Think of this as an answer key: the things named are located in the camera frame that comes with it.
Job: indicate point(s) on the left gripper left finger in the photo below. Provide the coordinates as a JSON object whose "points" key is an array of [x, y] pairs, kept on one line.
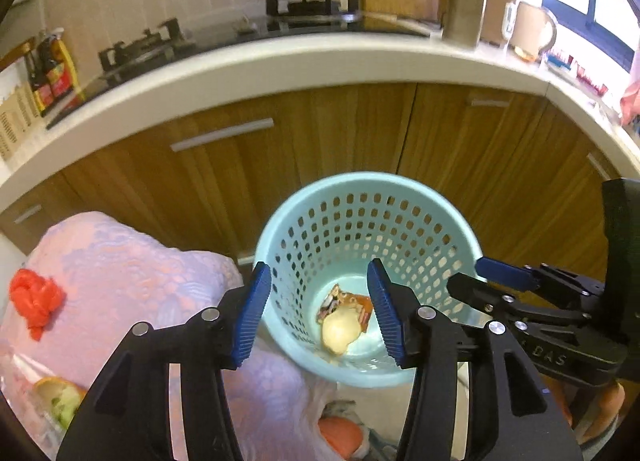
{"points": [[125, 414]]}

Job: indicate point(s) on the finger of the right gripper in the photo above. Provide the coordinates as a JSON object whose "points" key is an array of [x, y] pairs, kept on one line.
{"points": [[508, 309], [510, 274]]}

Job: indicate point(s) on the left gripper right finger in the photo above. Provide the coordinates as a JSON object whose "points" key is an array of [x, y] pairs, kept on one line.
{"points": [[512, 414]]}

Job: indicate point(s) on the orange peel piece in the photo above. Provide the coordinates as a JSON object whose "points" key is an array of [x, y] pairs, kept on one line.
{"points": [[339, 329]]}

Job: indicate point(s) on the wooden kitchen cabinet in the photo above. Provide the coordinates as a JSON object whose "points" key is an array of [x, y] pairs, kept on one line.
{"points": [[523, 174]]}

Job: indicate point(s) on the right hand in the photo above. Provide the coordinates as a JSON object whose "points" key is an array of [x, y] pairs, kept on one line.
{"points": [[606, 407]]}

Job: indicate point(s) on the pink patterned tablecloth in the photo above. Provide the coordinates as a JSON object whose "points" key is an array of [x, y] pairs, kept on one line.
{"points": [[113, 276]]}

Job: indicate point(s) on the red crumpled plastic bag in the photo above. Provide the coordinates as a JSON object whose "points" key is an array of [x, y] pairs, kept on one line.
{"points": [[36, 299]]}

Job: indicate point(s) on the orange stool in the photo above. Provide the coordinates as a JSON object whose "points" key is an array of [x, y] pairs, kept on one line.
{"points": [[345, 437]]}

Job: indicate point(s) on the pink hanging cloth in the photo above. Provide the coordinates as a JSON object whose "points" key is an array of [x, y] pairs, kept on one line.
{"points": [[630, 104]]}

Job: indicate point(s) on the cream electric kettle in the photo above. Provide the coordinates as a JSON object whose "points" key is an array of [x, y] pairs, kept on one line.
{"points": [[529, 30]]}

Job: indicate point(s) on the steel thermos flask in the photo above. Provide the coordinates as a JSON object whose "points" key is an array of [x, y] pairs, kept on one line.
{"points": [[463, 22]]}

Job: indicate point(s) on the woven beige basket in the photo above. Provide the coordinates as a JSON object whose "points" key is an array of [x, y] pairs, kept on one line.
{"points": [[19, 116]]}

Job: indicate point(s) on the black gas stove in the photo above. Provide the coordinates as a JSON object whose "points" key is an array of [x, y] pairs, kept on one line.
{"points": [[172, 41]]}

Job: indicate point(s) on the yellow sauce packet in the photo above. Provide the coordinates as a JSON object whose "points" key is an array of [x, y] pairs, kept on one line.
{"points": [[61, 51]]}

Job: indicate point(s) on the dark sauce bottle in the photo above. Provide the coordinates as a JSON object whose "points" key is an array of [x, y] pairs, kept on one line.
{"points": [[44, 97]]}

